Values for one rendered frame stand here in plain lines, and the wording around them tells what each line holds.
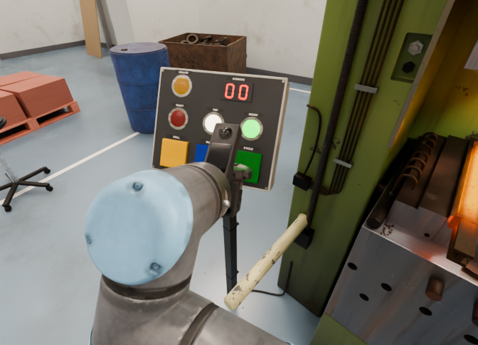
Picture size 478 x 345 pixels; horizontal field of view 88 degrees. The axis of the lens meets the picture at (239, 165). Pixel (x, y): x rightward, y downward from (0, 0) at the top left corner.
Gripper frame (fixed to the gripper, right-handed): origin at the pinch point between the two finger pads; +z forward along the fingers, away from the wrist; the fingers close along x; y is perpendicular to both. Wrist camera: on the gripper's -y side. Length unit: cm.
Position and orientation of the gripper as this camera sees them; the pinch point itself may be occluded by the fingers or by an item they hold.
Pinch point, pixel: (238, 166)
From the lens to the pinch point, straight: 55.4
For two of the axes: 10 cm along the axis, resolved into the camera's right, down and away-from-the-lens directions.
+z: 2.5, -0.9, 9.7
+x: 9.6, 1.7, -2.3
